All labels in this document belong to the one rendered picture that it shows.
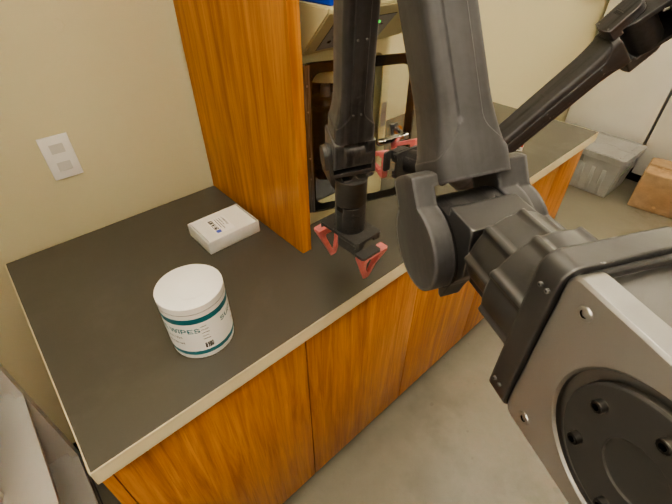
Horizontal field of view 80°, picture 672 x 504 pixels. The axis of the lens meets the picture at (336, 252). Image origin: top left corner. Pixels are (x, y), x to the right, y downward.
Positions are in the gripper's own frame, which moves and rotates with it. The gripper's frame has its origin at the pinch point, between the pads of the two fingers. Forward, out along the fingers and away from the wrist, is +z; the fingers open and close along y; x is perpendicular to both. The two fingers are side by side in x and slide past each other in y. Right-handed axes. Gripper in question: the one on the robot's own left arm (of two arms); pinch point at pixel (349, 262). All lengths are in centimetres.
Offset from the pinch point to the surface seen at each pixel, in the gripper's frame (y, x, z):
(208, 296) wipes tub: 11.3, 25.7, 1.0
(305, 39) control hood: 29.0, -13.9, -34.5
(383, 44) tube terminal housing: 33, -43, -29
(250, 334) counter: 9.9, 19.7, 15.9
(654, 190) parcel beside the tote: -11, -287, 93
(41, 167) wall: 76, 37, -5
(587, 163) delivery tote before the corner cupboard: 34, -283, 88
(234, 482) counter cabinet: 6, 34, 61
